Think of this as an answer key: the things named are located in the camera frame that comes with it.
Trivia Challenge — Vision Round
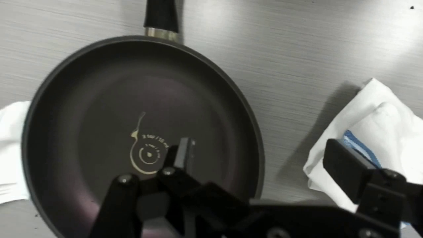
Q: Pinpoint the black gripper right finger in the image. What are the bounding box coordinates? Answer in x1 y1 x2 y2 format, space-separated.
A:
323 139 423 238

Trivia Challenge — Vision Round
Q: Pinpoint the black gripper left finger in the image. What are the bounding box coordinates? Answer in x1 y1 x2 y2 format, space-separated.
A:
90 138 250 238

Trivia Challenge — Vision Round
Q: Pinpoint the small white blue-striped towel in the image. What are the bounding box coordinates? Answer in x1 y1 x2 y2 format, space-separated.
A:
302 77 423 238

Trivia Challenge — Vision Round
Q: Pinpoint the dark nonstick frying pan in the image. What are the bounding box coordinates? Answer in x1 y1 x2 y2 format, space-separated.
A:
22 0 265 238

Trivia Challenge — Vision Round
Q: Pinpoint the large white blue-striped towel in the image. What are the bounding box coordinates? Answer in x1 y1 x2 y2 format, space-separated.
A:
0 101 31 204

